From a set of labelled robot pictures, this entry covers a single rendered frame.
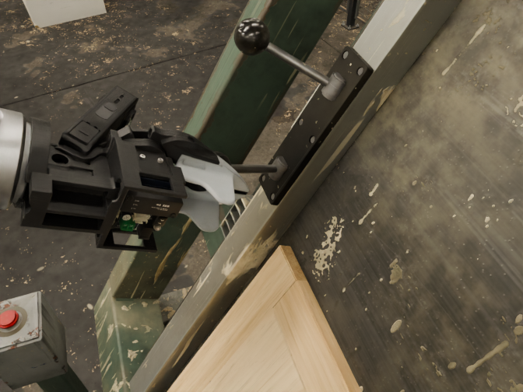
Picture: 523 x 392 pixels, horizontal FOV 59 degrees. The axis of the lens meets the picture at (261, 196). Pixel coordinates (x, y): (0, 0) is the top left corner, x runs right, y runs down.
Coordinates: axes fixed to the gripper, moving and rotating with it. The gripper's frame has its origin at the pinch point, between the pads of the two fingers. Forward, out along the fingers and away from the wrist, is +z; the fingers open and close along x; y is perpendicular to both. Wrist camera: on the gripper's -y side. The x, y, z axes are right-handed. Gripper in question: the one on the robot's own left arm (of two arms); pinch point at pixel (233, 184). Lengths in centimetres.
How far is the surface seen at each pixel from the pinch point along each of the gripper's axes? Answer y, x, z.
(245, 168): -3.0, 0.3, 2.4
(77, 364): -63, -150, 28
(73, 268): -110, -149, 29
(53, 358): -21, -70, -1
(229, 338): 2.9, -25.0, 11.4
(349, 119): -2.5, 9.9, 10.5
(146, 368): -5.7, -48.4, 9.2
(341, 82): -4.0, 12.9, 7.8
